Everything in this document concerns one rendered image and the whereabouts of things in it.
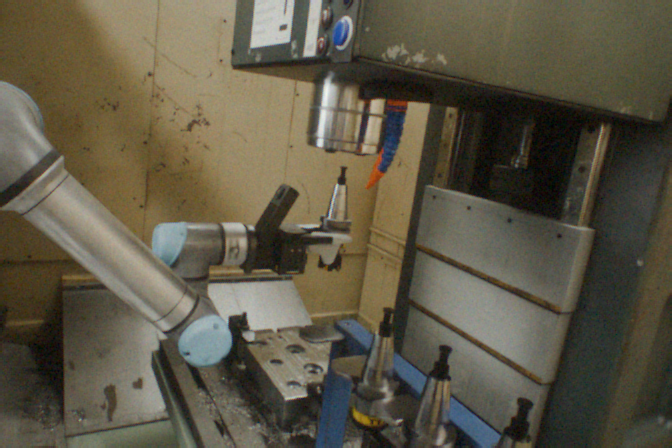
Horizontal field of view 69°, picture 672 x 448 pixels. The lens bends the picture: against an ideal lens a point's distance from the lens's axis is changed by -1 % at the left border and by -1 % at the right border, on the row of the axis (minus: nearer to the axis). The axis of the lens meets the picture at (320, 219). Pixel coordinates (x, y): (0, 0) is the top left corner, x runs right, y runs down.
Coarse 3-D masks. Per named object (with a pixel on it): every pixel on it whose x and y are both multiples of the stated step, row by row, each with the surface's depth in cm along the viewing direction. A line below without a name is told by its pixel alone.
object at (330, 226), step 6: (324, 216) 96; (324, 222) 94; (330, 222) 94; (336, 222) 93; (342, 222) 94; (348, 222) 94; (324, 228) 95; (330, 228) 94; (336, 228) 94; (342, 228) 94; (348, 228) 96; (342, 234) 94
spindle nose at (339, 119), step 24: (312, 96) 89; (336, 96) 85; (360, 96) 84; (312, 120) 89; (336, 120) 85; (360, 120) 85; (384, 120) 87; (312, 144) 89; (336, 144) 86; (360, 144) 86; (384, 144) 89
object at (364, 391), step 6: (360, 372) 68; (354, 378) 67; (360, 378) 66; (354, 384) 68; (360, 384) 65; (366, 384) 65; (396, 384) 66; (354, 390) 67; (360, 390) 65; (366, 390) 64; (372, 390) 64; (378, 390) 64; (384, 390) 64; (390, 390) 64; (396, 390) 65; (360, 396) 65; (366, 396) 65; (372, 396) 64; (378, 396) 64; (384, 396) 64; (390, 396) 64; (360, 402) 65; (366, 402) 64; (372, 402) 64
